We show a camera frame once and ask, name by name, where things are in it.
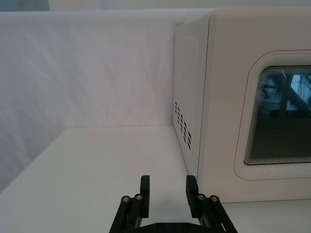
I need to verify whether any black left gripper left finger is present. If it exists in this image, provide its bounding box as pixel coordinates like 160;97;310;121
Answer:
108;175;151;233

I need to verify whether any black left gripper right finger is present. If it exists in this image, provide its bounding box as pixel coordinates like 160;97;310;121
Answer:
186;175;238;233

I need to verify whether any white table cloth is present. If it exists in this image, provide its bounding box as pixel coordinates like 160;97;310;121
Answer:
0;125;311;233

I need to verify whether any cream microwave oven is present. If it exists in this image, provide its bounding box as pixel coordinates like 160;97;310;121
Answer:
171;7;311;204

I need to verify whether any white curtain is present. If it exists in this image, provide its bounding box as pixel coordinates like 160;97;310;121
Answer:
0;0;311;195

